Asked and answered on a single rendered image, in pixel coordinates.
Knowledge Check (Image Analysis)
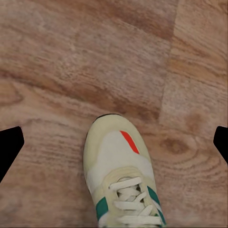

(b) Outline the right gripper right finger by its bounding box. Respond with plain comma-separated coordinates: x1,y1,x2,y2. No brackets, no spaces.
213,126,228,164

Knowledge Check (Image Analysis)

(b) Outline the gym shoe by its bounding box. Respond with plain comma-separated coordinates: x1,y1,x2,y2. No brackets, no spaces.
83,114,167,228

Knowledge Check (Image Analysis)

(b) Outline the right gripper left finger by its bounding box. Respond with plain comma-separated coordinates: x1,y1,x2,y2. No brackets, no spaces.
0,126,24,182

